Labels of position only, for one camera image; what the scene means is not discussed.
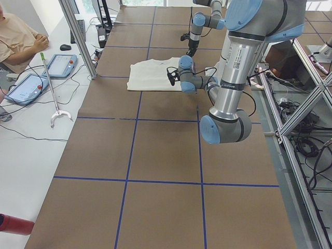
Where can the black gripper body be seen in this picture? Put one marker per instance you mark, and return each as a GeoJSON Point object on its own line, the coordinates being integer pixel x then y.
{"type": "Point", "coordinates": [193, 44]}

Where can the cream long-sleeve cat shirt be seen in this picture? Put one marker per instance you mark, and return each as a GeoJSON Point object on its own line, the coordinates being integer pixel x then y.
{"type": "Point", "coordinates": [151, 75]}

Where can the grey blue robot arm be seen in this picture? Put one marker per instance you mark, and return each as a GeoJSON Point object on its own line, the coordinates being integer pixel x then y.
{"type": "Point", "coordinates": [250, 24]}
{"type": "Point", "coordinates": [200, 20]}

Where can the person's hand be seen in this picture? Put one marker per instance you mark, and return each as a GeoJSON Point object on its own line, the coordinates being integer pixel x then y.
{"type": "Point", "coordinates": [41, 43]}

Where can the brown wooden box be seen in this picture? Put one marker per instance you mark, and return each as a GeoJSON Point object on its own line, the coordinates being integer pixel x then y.
{"type": "Point", "coordinates": [283, 60]}

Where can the black power adapter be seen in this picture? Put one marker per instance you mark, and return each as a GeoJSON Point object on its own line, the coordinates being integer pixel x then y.
{"type": "Point", "coordinates": [102, 37]}

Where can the black computer mouse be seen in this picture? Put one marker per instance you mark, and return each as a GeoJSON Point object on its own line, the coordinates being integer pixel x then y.
{"type": "Point", "coordinates": [65, 47]}

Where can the blue teach pendant far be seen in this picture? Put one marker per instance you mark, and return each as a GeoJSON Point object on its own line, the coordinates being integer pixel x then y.
{"type": "Point", "coordinates": [61, 65]}

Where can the blue teach pendant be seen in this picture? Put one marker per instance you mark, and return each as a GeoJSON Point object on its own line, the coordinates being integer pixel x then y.
{"type": "Point", "coordinates": [61, 65]}
{"type": "Point", "coordinates": [27, 90]}

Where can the metal reacher grabber tool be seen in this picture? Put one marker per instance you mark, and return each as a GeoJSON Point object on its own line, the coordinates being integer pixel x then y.
{"type": "Point", "coordinates": [58, 112]}

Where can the blue teach pendant near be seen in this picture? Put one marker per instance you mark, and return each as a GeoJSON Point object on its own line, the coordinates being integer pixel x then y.
{"type": "Point", "coordinates": [27, 90]}

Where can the person in beige shirt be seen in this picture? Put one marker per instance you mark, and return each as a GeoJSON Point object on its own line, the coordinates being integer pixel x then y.
{"type": "Point", "coordinates": [17, 41]}

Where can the red cylinder object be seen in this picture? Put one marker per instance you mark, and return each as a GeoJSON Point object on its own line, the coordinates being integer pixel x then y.
{"type": "Point", "coordinates": [14, 225]}

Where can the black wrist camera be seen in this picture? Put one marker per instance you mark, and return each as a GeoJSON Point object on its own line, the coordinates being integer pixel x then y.
{"type": "Point", "coordinates": [185, 36]}
{"type": "Point", "coordinates": [173, 76]}

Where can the grey aluminium frame post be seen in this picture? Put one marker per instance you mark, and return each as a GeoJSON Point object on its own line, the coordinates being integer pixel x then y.
{"type": "Point", "coordinates": [71, 20]}

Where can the aluminium frame truss right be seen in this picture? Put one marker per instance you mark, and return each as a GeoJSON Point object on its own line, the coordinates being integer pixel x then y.
{"type": "Point", "coordinates": [320, 91]}

